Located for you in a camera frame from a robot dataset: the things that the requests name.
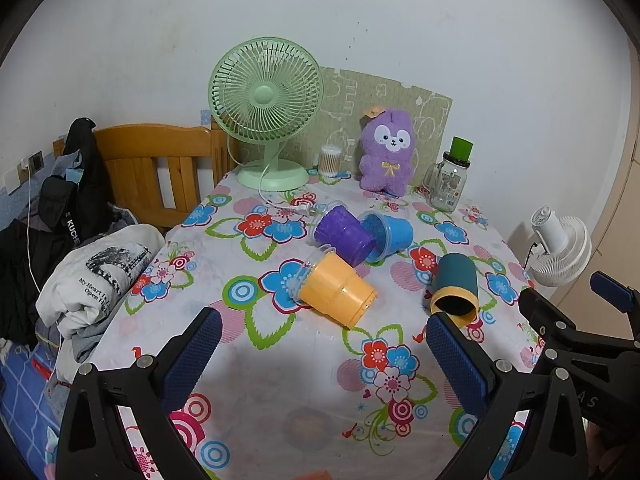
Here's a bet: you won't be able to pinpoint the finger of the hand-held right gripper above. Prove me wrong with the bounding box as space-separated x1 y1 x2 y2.
517 287 640 367
590 270 640 342

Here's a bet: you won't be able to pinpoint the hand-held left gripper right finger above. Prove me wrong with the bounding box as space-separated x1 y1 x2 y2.
425 311 586 480

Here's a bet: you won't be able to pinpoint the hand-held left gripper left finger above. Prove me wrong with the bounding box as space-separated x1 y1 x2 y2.
55 306 224 480

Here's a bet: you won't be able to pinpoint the teal cup with yellow rim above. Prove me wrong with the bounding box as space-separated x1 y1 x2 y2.
429 253 482 322

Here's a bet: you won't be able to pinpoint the blue plastic cup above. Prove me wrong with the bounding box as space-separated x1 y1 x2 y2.
357 210 415 265

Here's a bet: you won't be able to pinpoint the orange plastic cup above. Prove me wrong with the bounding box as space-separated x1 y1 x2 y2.
292 244 379 327

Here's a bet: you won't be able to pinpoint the purple plastic cup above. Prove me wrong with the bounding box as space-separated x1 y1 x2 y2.
312 200 378 267

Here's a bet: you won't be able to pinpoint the small white fan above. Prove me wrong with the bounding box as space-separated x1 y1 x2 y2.
524 205 593 288

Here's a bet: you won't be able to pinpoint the floral tablecloth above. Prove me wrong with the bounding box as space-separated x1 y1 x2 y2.
97 167 546 480

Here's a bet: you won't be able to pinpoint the grey folded clothes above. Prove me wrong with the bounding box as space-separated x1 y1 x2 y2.
55 320 108 396

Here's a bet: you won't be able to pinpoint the white printed shirt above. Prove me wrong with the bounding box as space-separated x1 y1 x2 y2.
35 222 166 341

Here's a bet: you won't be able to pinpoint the glass jar with green lid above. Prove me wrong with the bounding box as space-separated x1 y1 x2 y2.
424 136 475 212

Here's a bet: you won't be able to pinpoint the blue checked bedsheet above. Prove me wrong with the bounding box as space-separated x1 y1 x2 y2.
0 340 68 480

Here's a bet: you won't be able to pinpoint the black bag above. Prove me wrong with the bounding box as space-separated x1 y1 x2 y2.
37 117 116 251

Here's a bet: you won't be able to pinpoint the black clothing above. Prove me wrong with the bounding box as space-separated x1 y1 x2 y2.
0 220 51 351

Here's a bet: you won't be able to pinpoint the wooden chair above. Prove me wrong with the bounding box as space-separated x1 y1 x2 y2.
52 122 241 233

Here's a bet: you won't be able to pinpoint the purple plush toy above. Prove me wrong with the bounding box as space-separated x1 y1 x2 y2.
357 108 417 196

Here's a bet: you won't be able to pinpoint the cotton swab box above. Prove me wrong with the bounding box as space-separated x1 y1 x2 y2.
319 145 342 177

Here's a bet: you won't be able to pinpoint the green desk fan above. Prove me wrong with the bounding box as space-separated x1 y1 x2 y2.
207 36 325 192

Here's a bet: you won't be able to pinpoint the white fan power cable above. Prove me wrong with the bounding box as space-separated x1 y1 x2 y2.
257 157 321 221

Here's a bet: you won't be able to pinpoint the white charging cable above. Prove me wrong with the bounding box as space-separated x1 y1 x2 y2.
22 157 46 293

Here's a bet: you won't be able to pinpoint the beige patterned wall mat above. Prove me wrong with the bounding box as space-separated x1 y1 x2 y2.
287 66 453 173

